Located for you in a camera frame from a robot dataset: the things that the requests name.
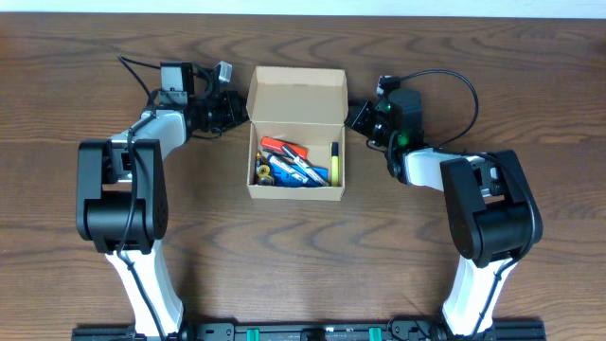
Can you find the clear correction tape dispenser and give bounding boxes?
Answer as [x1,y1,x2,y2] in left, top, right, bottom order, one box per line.
[255,152,275,186]

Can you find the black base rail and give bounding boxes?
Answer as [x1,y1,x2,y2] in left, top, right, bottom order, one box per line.
[71,319,548,341]

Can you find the blue white marker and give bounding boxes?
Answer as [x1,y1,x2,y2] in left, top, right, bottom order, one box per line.
[267,155,309,183]

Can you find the blue plastic case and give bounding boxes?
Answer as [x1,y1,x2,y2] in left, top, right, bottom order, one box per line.
[269,164,320,188]

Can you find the right black cable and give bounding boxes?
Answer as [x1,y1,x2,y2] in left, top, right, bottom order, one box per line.
[376,68,539,341]

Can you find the yellow highlighter pen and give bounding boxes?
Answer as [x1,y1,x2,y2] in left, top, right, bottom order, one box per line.
[330,142,340,187]

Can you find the black white marker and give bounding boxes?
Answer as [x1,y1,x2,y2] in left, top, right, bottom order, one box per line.
[281,144,330,187]

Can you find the red black stapler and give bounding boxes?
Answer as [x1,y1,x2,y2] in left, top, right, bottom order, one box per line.
[260,136,309,159]

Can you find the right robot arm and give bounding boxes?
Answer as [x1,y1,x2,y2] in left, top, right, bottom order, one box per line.
[344,89,543,340]

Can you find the brown cardboard box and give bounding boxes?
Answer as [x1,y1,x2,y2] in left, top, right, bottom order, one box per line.
[246,66,348,201]

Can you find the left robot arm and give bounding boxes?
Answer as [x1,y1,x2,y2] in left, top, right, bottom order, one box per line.
[72,62,247,340]

